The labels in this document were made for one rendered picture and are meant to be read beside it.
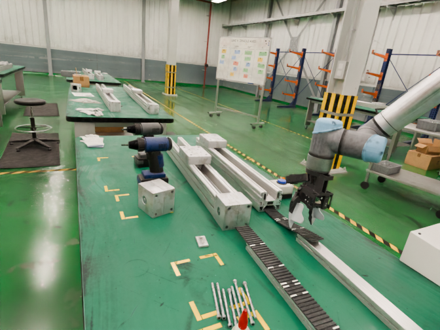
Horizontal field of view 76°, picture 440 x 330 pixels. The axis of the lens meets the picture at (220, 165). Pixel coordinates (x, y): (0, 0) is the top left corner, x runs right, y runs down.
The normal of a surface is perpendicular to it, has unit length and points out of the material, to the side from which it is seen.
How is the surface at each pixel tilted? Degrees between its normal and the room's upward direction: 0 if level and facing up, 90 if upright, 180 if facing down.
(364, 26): 90
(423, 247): 90
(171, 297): 0
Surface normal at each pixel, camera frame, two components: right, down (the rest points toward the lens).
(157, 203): 0.69, 0.31
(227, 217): 0.38, 0.35
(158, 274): 0.11, -0.94
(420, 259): -0.89, 0.06
